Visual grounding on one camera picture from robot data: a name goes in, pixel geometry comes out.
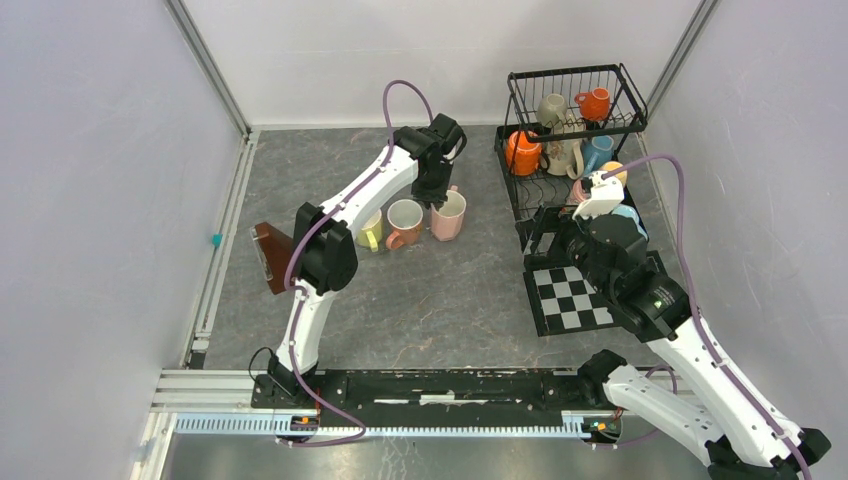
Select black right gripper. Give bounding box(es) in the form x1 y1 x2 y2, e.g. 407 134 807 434
515 200 614 298

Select salmon floral mug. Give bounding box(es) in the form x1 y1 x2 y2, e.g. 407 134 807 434
385 199 424 250

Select pink patterned mug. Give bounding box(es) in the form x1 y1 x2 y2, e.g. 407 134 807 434
566 178 592 206

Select light pink hexagonal mug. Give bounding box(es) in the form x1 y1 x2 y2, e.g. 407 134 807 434
430 185 467 242

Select light blue hexagonal mug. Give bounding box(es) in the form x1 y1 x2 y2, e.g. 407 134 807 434
612 204 649 241

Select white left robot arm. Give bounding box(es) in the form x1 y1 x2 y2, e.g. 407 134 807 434
251 114 467 408

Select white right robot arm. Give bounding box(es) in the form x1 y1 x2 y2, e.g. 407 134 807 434
516 207 831 479

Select cream floral mug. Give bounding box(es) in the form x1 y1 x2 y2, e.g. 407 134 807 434
541 113 584 180

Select orange ribbed mug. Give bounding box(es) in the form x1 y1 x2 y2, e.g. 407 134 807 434
505 130 542 177

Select checkerboard calibration board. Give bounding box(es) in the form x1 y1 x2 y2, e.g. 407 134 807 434
523 266 616 337

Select pale yellow mug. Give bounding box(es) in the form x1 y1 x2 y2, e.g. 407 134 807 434
355 209 384 252

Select teal blue mug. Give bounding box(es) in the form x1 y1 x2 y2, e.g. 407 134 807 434
581 135 615 176

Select beige grey mug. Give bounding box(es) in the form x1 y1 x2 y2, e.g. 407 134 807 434
535 93 568 129

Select small orange cup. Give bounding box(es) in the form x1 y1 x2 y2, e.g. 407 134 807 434
574 87 611 122

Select brown wedge block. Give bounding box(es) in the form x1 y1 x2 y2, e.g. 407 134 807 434
250 222 295 295

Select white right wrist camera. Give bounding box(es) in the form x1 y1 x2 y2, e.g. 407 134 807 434
573 171 625 219

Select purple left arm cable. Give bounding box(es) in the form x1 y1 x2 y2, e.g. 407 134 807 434
274 80 435 448

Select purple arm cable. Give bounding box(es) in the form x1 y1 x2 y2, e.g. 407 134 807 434
274 80 435 448
599 153 813 480

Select black wire dish rack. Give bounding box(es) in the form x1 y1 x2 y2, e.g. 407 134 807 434
494 63 670 280

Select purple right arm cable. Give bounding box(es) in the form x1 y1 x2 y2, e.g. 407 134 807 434
599 153 813 480

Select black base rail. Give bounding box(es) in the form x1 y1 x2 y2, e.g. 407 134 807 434
251 368 618 430

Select aluminium slotted rail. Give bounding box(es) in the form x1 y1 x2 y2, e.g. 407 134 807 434
173 411 591 439

